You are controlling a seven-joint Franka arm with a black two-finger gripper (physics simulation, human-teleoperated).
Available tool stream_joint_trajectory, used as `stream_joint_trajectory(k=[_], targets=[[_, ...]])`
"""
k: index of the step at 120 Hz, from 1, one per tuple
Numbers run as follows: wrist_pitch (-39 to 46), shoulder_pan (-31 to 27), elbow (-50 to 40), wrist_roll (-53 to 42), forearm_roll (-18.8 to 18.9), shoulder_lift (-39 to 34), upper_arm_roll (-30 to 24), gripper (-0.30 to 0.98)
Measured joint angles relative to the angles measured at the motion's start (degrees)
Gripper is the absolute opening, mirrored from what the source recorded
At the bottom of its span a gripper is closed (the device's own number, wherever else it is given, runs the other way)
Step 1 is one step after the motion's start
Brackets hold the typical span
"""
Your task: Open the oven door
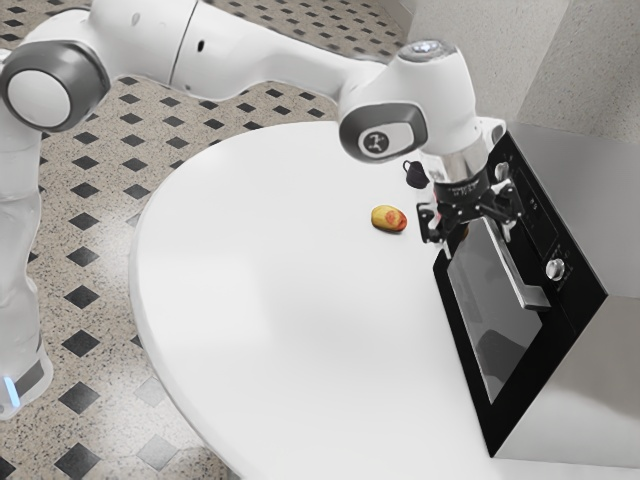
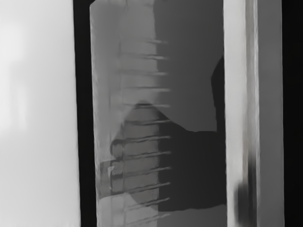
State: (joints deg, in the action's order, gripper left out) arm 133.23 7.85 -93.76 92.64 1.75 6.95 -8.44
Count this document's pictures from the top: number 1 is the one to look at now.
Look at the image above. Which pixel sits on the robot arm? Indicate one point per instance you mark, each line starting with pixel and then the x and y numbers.
pixel 280 55

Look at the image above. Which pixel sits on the yellow red mango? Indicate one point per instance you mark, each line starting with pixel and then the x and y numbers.
pixel 389 218

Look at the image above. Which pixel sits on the dark purple mug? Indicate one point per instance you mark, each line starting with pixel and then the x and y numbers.
pixel 416 176

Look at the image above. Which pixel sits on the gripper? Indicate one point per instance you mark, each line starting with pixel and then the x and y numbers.
pixel 461 197

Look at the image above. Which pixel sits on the black and silver oven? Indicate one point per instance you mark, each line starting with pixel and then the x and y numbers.
pixel 525 310

